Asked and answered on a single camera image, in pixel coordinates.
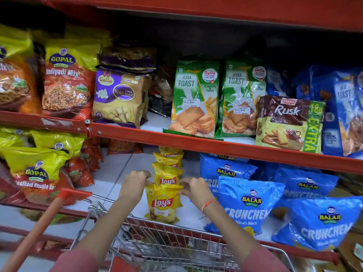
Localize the person's left hand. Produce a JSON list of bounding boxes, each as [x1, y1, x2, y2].
[[118, 170, 152, 204]]

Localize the person's right hand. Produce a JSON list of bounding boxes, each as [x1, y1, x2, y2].
[[179, 177, 216, 210]]

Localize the red metal shelf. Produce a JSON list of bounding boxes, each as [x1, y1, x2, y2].
[[0, 0, 363, 265]]

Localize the metal wire shopping cart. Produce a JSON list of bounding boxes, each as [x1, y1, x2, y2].
[[0, 188, 297, 272]]

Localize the person's right forearm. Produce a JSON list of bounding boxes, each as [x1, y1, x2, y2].
[[203, 201, 261, 258]]

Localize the person's left forearm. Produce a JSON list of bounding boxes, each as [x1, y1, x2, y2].
[[73, 195, 138, 258]]

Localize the person's pink shirt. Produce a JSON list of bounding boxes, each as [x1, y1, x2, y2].
[[50, 246, 290, 272]]

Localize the olive green snack packet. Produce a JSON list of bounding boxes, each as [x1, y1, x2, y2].
[[20, 208, 83, 226]]

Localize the green toast packet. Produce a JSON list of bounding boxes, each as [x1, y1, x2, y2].
[[214, 59, 267, 138], [163, 60, 220, 139]]

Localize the purple tan toast packet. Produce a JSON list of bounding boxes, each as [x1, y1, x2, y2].
[[99, 46, 157, 74], [92, 68, 152, 129]]

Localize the Gopal namkeen packets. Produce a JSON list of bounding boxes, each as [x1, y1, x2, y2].
[[0, 127, 144, 206]]

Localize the dark snack packet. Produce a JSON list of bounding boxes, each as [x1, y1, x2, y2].
[[149, 66, 174, 118]]

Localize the brown yellow rusk packet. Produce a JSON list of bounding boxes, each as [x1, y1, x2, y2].
[[255, 95, 326, 154]]

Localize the blue toast packet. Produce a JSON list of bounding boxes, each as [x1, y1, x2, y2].
[[291, 65, 335, 101], [266, 66, 290, 97], [322, 68, 363, 158]]

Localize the stack of round papad packs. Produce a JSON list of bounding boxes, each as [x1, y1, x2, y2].
[[336, 172, 363, 272]]

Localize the orange thread bracelet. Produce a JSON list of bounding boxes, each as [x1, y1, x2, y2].
[[201, 199, 220, 215]]

